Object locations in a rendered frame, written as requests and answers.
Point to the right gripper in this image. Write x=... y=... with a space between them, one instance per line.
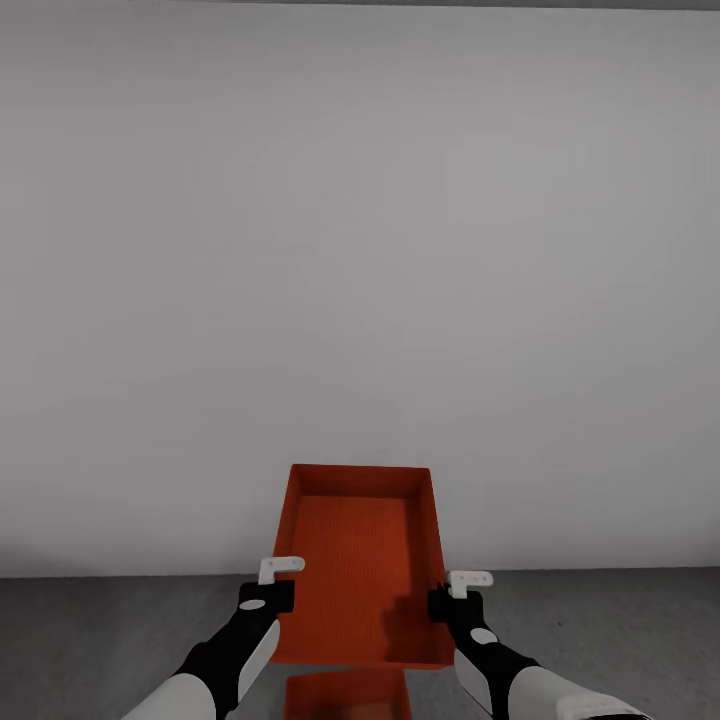
x=442 y=607

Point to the storage box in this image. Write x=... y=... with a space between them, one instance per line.
x=370 y=540
x=363 y=687

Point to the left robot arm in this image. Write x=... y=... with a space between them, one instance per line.
x=216 y=675

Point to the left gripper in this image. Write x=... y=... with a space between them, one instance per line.
x=281 y=591

